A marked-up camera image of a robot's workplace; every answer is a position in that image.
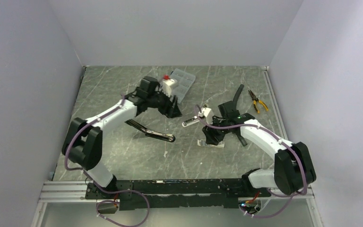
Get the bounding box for black rubber hose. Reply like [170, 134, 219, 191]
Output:
[231, 84, 248, 147]

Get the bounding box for yellow handled pliers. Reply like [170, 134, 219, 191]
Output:
[248, 90, 269, 114]

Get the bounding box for white staple box sleeve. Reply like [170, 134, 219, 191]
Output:
[197, 140, 225, 149]

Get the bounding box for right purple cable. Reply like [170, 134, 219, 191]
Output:
[195, 105, 309, 219]

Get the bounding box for aluminium extrusion rail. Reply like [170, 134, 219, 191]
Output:
[39, 181, 87, 203]

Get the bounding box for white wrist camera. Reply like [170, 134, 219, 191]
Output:
[199, 107, 214, 120]
[160, 74, 178, 97]

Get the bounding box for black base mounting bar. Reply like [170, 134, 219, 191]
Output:
[85, 178, 270, 211]

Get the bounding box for clear plastic organizer box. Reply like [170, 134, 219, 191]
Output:
[170, 69, 196, 104]

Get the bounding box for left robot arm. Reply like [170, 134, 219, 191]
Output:
[62, 76, 182, 199]

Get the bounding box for purple cable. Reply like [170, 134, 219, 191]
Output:
[195, 105, 309, 219]
[64, 94, 151, 227]

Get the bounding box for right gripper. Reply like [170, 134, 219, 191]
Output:
[202, 116, 229, 146]

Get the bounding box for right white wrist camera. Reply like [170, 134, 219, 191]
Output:
[199, 107, 214, 120]

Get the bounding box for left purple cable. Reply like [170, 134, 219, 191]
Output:
[64, 94, 151, 227]

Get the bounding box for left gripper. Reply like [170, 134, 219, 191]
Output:
[148, 88, 182, 119]

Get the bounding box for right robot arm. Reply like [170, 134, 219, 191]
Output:
[199, 110, 316, 196]

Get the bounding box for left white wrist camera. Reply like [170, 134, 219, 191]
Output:
[160, 74, 178, 97]

